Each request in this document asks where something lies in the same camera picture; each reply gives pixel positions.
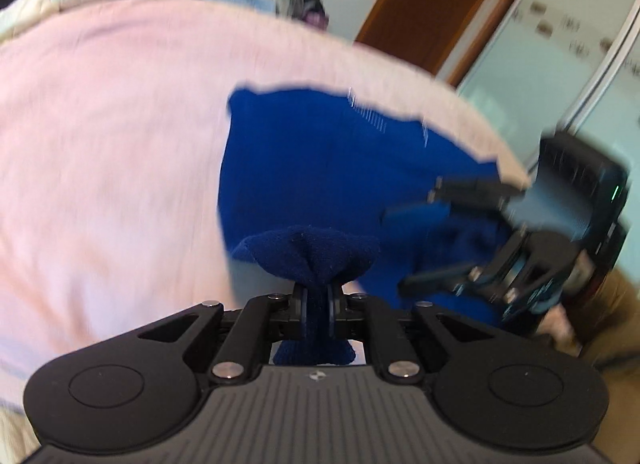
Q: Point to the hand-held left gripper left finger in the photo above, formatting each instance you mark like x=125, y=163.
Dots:
x=301, y=305

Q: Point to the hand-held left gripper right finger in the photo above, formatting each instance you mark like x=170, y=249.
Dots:
x=334, y=307

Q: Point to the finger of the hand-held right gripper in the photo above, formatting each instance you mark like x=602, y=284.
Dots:
x=475, y=191
x=440, y=280

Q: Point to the blue garment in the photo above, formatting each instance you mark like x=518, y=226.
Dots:
x=310, y=168

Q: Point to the person's tan trousers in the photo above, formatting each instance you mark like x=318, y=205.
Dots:
x=615, y=324

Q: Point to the frosted glass wardrobe door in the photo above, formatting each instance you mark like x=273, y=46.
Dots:
x=550, y=63

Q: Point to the brown wooden door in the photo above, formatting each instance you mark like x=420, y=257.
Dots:
x=435, y=3

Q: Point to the pink bed blanket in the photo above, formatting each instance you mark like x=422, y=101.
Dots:
x=110, y=143

